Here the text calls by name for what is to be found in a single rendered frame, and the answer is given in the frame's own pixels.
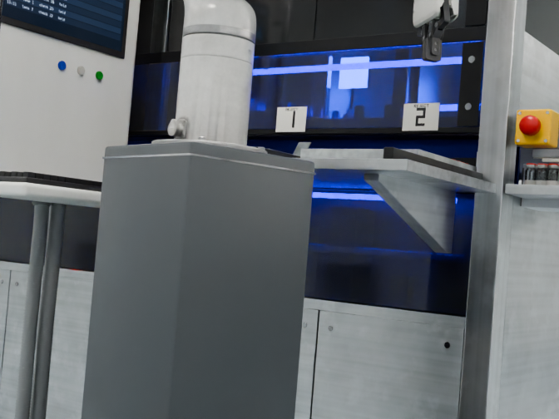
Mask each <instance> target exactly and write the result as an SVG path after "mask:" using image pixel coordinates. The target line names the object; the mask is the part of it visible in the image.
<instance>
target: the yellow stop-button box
mask: <svg viewBox="0 0 559 419"><path fill-rule="evenodd" d="M529 115H532V116H535V117H537V118H538V119H539V120H540V122H541V129H540V130H539V132H538V133H537V134H535V135H534V136H527V135H524V134H523V133H521V131H520V129H519V123H520V121H521V119H522V118H523V117H524V116H529ZM515 144H516V145H519V146H521V147H523V148H525V149H527V150H559V113H557V112H555V111H554V110H552V109H536V110H518V111H517V123H516V135H515Z"/></svg>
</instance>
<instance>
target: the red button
mask: <svg viewBox="0 0 559 419"><path fill-rule="evenodd" d="M519 129H520V131H521V133H523V134H524V135H527V136H534V135H535V134H537V133H538V132H539V130H540V129H541V122H540V120H539V119H538V118H537V117H535V116H532V115H529V116H524V117H523V118H522V119H521V121H520V123H519Z"/></svg>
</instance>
